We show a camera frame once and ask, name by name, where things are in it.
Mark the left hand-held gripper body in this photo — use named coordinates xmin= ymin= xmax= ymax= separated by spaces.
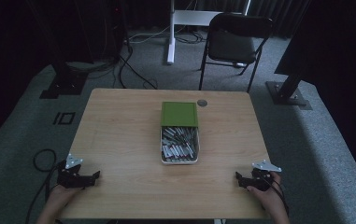
xmin=56 ymin=153 xmax=89 ymax=189

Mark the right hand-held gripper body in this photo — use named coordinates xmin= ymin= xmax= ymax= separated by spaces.
xmin=246 ymin=160 xmax=283 ymax=192

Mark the person's left hand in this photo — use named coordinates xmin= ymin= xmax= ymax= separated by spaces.
xmin=46 ymin=184 xmax=84 ymax=209

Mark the person's right hand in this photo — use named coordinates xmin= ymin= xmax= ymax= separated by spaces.
xmin=246 ymin=171 xmax=288 ymax=217

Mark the pile of pens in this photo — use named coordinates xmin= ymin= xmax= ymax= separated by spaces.
xmin=162 ymin=126 xmax=199 ymax=162

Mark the green box lid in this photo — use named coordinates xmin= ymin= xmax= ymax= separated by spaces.
xmin=160 ymin=101 xmax=200 ymax=128

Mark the black folding chair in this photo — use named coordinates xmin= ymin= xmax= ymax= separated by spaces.
xmin=197 ymin=12 xmax=275 ymax=94

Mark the dark equipment tower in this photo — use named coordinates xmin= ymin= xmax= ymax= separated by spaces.
xmin=103 ymin=0 xmax=128 ymax=61

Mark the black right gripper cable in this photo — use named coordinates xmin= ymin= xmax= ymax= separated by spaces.
xmin=258 ymin=170 xmax=291 ymax=217

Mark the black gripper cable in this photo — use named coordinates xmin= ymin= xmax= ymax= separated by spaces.
xmin=25 ymin=148 xmax=62 ymax=224
xmin=258 ymin=170 xmax=291 ymax=217

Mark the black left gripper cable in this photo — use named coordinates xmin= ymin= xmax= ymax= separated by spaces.
xmin=25 ymin=148 xmax=62 ymax=224

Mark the black stand with base plate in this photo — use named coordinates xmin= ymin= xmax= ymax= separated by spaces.
xmin=265 ymin=73 xmax=313 ymax=111
xmin=38 ymin=60 xmax=90 ymax=100

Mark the black floor cable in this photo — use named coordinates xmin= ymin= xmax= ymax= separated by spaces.
xmin=112 ymin=46 xmax=159 ymax=91

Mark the white floor cable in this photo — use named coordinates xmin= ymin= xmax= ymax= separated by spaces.
xmin=128 ymin=25 xmax=172 ymax=45

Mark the white desk frame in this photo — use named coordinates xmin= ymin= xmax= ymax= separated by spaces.
xmin=165 ymin=0 xmax=252 ymax=65

